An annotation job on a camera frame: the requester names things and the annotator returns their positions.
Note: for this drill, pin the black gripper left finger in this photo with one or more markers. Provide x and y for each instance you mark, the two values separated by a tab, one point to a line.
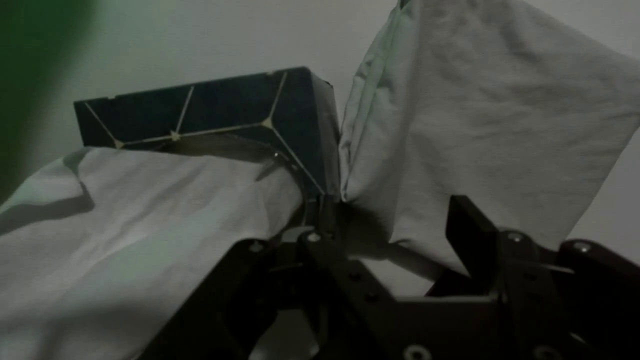
266	301

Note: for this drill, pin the white tissue sheet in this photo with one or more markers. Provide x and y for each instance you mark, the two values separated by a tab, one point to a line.
133	247

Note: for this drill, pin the white folded cloth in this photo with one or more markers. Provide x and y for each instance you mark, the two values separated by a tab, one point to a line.
492	120

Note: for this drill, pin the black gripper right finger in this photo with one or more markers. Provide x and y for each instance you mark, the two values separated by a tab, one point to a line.
533	287

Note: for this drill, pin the dark blue tissue box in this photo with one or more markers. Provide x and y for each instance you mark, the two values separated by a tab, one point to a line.
221	110

